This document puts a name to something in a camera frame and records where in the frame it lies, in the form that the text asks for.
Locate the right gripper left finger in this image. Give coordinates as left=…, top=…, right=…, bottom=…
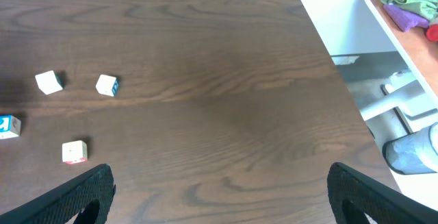
left=1, top=164, right=116, bottom=223

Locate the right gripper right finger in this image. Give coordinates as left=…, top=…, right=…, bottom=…
left=327, top=162, right=437, bottom=224

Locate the blue number 2 block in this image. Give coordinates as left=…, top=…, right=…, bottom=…
left=0, top=115, right=21, bottom=140

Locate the cream picture block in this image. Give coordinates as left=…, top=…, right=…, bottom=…
left=96, top=75, right=119, bottom=97

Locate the snail picture block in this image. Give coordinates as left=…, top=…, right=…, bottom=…
left=35, top=71, right=63, bottom=95

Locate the red edged picture block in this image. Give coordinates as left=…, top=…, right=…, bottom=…
left=62, top=140, right=88, bottom=164

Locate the grey cylindrical bin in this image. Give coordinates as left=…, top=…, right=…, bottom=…
left=383, top=123, right=437, bottom=175

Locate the white chair base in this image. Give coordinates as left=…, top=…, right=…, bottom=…
left=359, top=69, right=438, bottom=122

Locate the red round object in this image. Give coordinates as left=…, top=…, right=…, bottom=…
left=425, top=24, right=438, bottom=42

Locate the purple folded cloth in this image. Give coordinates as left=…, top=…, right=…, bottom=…
left=383, top=4, right=429, bottom=32

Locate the green folded cloth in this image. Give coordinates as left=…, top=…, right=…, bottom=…
left=381, top=0, right=437, bottom=21

